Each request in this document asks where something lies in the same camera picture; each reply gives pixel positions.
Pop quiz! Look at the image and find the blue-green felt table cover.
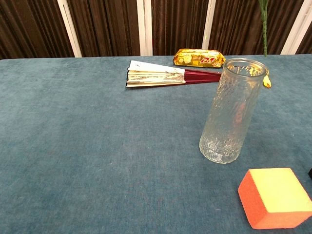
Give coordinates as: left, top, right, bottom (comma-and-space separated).
0, 54, 312, 234

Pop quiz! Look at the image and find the white frame pole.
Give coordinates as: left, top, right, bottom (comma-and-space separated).
57, 0, 83, 58
280, 0, 312, 55
201, 0, 217, 50
136, 0, 153, 57

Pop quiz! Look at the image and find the clear glass cup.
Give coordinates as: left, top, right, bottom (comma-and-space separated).
198, 58, 268, 164

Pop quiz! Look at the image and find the yellow and orange block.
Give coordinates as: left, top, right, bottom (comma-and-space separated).
237, 167, 312, 230

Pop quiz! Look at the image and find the gold foil snack package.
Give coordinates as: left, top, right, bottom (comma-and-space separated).
173, 48, 225, 68

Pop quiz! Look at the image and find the dark brown curtain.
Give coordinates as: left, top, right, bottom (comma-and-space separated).
0, 0, 312, 60

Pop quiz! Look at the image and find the yellow rubber chicken toy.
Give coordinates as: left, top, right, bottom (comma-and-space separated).
262, 70, 272, 88

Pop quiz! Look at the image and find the pink artificial flower bouquet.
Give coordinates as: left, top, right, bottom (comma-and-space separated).
258, 0, 270, 57

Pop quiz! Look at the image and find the red and white folding fan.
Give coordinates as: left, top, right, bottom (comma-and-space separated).
125, 60, 222, 88

